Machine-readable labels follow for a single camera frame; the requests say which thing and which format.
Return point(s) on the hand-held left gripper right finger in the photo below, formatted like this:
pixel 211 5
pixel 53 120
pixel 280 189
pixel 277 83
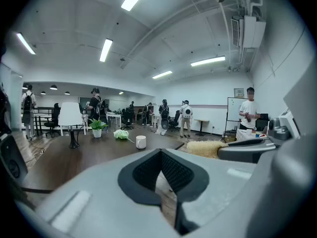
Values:
pixel 213 182

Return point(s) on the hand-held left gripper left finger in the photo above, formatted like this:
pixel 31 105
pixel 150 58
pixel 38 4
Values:
pixel 86 202

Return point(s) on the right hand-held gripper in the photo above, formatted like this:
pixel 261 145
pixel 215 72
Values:
pixel 304 103

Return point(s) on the pale yellow sponge piece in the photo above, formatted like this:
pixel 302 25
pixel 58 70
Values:
pixel 201 149

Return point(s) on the white cup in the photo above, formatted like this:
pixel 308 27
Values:
pixel 140 142

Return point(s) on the black monitor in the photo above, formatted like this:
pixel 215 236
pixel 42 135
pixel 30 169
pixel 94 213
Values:
pixel 262 123

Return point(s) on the whiteboard on stand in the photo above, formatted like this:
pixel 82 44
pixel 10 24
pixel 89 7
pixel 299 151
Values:
pixel 234 108

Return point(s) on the small wooden table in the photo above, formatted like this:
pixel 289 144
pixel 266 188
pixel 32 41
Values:
pixel 201 120

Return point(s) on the person's light grey shirt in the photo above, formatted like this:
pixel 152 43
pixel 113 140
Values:
pixel 292 195

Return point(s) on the potted green plant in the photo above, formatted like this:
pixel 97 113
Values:
pixel 97 133

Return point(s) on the black office chair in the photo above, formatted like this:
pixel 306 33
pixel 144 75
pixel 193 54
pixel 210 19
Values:
pixel 127 115
pixel 55 115
pixel 175 119

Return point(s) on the white artificial flower bouquet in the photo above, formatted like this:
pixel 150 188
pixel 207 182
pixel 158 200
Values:
pixel 121 134

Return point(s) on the dark grey capsule backpack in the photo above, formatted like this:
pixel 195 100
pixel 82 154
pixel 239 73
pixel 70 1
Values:
pixel 12 162

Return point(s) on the white table lamp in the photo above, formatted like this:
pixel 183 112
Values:
pixel 70 114

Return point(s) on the white desk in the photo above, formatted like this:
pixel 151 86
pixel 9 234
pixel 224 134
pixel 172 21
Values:
pixel 114 115

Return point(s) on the white ceiling air conditioner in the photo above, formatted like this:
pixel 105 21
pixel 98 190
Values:
pixel 250 31

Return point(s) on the framed wall notice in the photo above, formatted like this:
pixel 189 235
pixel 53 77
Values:
pixel 239 92

